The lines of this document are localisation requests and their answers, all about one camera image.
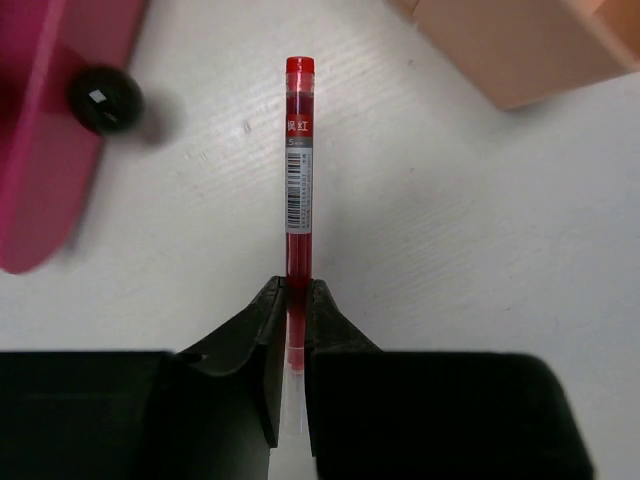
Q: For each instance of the black pink drawer unit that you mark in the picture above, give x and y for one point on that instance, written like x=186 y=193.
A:
x=64 y=88

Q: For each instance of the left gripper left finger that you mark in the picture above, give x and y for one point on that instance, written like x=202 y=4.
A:
x=211 y=411

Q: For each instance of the red gel pen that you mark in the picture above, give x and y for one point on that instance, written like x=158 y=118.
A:
x=299 y=169

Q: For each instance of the orange plastic file organizer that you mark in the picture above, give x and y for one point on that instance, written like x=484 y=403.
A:
x=521 y=52

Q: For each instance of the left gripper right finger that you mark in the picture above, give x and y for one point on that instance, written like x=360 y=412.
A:
x=376 y=414

